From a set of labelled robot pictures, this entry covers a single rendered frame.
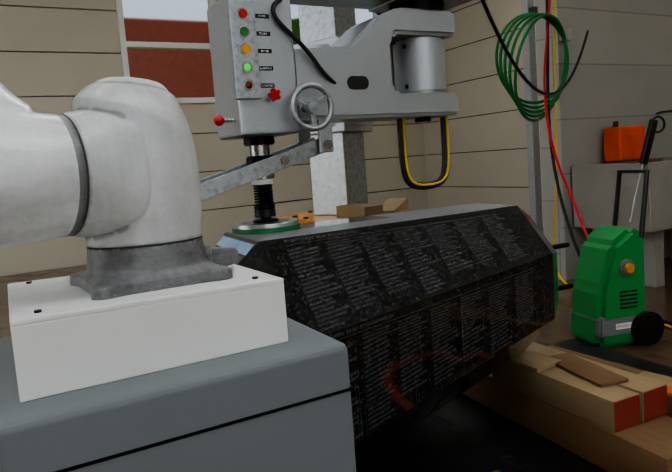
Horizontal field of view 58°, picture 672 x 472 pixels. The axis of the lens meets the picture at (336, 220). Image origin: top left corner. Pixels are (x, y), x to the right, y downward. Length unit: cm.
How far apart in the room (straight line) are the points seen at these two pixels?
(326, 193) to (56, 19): 569
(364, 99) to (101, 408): 154
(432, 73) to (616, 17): 327
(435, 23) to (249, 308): 165
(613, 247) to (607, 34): 236
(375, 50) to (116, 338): 155
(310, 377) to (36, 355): 31
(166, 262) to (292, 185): 776
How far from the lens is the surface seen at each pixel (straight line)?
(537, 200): 450
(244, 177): 188
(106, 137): 78
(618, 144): 497
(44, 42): 794
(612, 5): 535
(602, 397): 211
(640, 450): 206
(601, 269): 328
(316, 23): 283
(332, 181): 275
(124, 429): 72
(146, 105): 81
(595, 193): 470
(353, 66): 204
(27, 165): 74
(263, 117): 186
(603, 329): 330
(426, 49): 224
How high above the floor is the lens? 103
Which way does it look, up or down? 6 degrees down
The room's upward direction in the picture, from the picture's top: 4 degrees counter-clockwise
